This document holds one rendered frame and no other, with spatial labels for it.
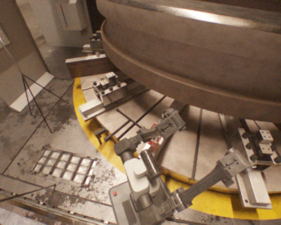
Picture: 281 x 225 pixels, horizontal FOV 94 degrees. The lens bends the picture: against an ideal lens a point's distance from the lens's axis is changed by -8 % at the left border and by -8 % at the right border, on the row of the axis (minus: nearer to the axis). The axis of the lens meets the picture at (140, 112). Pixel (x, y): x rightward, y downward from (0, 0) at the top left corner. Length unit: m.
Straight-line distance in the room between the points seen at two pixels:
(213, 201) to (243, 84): 1.47
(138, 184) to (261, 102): 1.41
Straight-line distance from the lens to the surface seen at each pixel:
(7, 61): 3.66
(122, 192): 1.83
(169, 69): 1.71
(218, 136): 2.33
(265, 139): 1.90
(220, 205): 2.29
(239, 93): 1.71
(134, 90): 2.58
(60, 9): 5.02
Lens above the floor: 2.04
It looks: 48 degrees down
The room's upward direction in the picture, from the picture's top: straight up
